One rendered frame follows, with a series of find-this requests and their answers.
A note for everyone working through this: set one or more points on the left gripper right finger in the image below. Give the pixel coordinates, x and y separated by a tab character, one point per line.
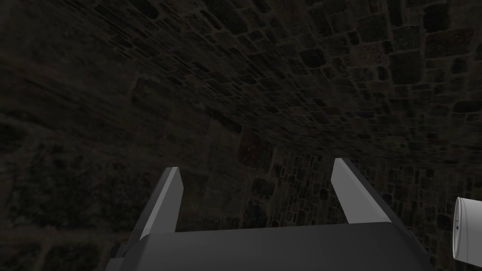
357	199

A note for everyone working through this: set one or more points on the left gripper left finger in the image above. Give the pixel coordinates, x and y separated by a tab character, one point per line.
162	210

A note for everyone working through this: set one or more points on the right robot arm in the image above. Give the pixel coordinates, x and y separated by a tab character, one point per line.
469	229

